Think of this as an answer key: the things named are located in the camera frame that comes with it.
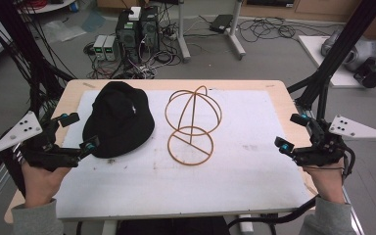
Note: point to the white table mat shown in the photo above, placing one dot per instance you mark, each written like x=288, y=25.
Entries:
x=248, y=176

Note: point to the black bucket hat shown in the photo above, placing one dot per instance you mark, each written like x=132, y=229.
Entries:
x=119, y=120

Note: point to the person's left hand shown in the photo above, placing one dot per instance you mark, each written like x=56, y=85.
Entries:
x=42, y=184

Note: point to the black device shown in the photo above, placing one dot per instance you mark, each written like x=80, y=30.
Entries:
x=370, y=73

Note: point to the clear plastic sheet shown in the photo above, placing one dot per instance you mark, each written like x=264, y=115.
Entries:
x=63, y=31

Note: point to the black metal frame stand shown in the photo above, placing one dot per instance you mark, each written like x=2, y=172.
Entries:
x=19, y=49
x=336, y=55

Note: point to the white platform board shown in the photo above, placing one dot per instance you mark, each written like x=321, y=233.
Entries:
x=339, y=78

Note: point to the person's dark trousers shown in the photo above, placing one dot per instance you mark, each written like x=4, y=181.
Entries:
x=173, y=226

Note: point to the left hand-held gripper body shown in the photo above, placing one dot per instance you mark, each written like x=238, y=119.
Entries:
x=24, y=130

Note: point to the white round table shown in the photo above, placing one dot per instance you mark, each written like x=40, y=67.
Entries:
x=45, y=6

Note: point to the grey robot shell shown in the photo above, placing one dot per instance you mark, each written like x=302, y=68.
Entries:
x=355, y=52

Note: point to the flat black box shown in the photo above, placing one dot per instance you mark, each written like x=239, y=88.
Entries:
x=221, y=23

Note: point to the grey metal table leg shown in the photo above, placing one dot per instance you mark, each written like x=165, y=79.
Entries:
x=236, y=36
x=183, y=32

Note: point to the white box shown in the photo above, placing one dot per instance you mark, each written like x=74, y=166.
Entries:
x=134, y=13

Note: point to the person's right hand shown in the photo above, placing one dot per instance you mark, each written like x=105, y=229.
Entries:
x=328, y=181

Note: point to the black computer tower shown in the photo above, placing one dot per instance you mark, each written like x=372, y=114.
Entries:
x=150, y=29
x=129, y=36

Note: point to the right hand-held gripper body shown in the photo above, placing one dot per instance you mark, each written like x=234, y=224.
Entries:
x=355, y=130

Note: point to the grey power supply unit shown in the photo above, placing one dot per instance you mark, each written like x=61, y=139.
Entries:
x=111, y=48
x=99, y=47

